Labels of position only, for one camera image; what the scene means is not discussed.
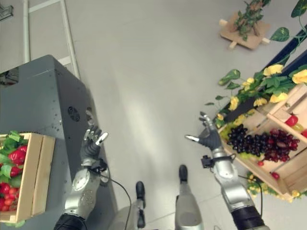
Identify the wooden pallet stand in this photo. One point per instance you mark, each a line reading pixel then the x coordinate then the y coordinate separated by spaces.
pixel 244 36

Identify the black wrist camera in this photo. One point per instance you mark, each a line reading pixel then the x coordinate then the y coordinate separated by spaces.
pixel 98 165
pixel 206 161

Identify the small red cherry tomato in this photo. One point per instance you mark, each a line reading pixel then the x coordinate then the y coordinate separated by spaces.
pixel 260 163

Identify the white metal frame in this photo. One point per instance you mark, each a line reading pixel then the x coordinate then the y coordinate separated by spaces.
pixel 68 36

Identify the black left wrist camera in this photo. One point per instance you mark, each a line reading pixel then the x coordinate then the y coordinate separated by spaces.
pixel 98 165

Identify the wooden crate with green leaves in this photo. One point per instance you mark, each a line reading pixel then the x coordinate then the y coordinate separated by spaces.
pixel 36 172

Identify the pile of red cherry tomatoes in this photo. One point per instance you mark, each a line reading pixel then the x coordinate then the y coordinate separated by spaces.
pixel 8 195

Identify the grey metal cabinet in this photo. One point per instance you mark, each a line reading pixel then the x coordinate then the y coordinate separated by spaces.
pixel 48 95

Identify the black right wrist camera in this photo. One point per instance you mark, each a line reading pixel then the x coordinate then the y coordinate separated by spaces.
pixel 206 161

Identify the right robot leg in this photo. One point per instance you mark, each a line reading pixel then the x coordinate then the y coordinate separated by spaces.
pixel 185 201

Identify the left robot leg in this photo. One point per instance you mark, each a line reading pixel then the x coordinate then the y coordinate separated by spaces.
pixel 140 191

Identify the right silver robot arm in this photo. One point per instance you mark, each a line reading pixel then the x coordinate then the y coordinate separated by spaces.
pixel 233 189

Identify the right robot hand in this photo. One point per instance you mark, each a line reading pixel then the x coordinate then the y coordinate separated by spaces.
pixel 211 141

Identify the robot leg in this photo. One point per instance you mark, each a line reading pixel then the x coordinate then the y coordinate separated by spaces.
pixel 140 191
pixel 185 201

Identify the large red bell pepper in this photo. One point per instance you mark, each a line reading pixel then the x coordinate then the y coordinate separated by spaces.
pixel 18 155

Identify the green leaf garland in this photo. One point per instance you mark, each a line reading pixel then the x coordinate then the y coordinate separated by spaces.
pixel 12 141

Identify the yellow flower vine garland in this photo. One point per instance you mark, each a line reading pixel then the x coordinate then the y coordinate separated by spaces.
pixel 268 83

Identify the red grape bunch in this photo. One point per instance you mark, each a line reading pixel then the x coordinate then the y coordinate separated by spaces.
pixel 280 146

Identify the artificial green plant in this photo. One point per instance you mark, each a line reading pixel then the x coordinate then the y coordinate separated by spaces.
pixel 249 14

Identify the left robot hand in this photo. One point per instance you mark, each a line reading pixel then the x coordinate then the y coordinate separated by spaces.
pixel 90 148

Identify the small red bell pepper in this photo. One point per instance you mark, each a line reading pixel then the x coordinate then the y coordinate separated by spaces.
pixel 15 171

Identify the dark purple grape bunch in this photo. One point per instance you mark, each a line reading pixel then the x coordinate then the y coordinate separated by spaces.
pixel 242 141

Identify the dark blue shelf frame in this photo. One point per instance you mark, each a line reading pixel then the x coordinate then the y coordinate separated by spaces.
pixel 285 57

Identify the red pepper with green stem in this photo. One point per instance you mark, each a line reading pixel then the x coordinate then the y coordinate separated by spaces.
pixel 291 119

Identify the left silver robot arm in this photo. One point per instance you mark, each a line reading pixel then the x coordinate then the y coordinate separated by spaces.
pixel 82 191

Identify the red fruit at crate edge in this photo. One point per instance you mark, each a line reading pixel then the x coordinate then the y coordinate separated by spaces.
pixel 304 133

